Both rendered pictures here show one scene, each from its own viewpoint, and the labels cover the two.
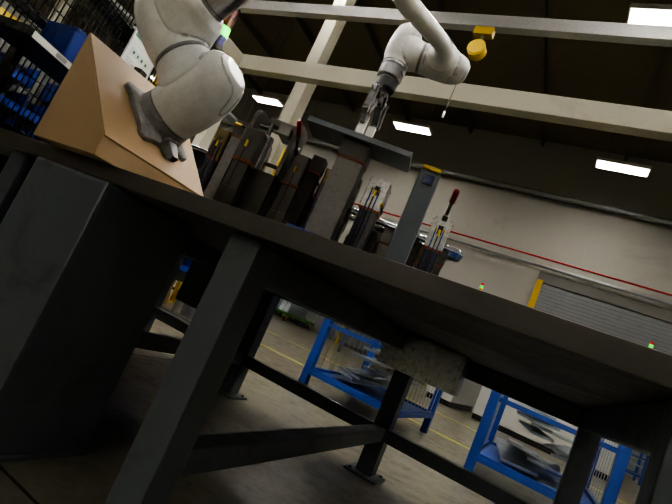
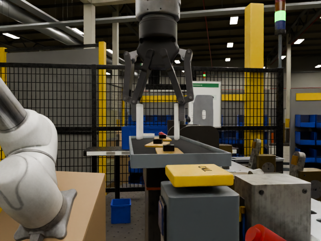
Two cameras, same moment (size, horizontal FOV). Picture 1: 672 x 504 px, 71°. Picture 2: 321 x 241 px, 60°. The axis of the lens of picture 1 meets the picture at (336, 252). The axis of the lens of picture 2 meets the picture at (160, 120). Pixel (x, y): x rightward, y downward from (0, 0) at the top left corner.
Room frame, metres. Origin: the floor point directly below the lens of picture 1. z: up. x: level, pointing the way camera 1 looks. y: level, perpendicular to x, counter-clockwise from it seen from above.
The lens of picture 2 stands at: (1.38, -0.46, 1.22)
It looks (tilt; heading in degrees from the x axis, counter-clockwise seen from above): 1 degrees down; 74
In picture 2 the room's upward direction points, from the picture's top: straight up
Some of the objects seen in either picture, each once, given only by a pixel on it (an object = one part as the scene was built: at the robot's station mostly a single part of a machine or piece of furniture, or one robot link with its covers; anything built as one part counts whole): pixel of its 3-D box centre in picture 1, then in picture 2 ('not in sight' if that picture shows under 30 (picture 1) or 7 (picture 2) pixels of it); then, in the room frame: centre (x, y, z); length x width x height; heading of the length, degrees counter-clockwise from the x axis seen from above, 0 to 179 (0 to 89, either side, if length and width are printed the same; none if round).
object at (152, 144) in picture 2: not in sight; (157, 142); (1.53, 0.07, 1.17); 0.08 x 0.04 x 0.01; 64
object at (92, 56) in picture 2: not in sight; (51, 136); (1.07, 2.79, 1.00); 1.34 x 0.14 x 2.00; 152
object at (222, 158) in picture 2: (359, 144); (164, 146); (1.54, 0.07, 1.16); 0.37 x 0.14 x 0.02; 81
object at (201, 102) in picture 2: not in sight; (203, 125); (2.04, 0.96, 1.17); 0.12 x 0.01 x 0.34; 171
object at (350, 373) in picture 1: (387, 359); not in sight; (4.05, -0.77, 0.47); 1.20 x 0.80 x 0.95; 151
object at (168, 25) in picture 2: (382, 91); (158, 44); (1.53, 0.07, 1.36); 0.08 x 0.07 x 0.09; 154
